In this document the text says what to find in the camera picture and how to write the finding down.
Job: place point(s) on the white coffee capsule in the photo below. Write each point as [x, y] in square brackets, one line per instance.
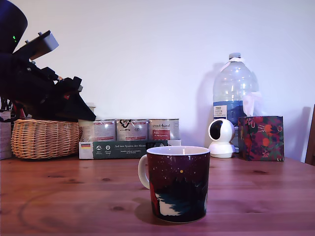
[86, 127]

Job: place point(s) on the white printed holder cup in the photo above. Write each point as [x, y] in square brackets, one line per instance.
[5, 137]

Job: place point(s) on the silver can with white label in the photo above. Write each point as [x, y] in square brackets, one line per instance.
[104, 130]

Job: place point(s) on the dark green cardboard tray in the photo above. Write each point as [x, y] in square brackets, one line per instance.
[118, 150]

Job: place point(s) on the silver can with black scribble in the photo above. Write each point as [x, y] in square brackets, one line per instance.
[131, 130]

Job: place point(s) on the silver can with red label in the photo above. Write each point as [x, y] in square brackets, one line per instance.
[163, 129]

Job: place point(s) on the mug with night-sky print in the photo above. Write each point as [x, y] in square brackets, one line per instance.
[177, 186]

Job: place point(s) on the large clear water bottle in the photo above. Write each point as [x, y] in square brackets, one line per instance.
[231, 83]

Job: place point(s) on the white tissue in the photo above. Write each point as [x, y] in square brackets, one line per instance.
[249, 104]

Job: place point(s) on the floral tissue box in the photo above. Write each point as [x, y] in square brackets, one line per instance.
[263, 140]

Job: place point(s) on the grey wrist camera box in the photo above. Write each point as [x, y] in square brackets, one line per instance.
[46, 43]

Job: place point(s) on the small white round camera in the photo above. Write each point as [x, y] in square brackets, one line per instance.
[222, 147]

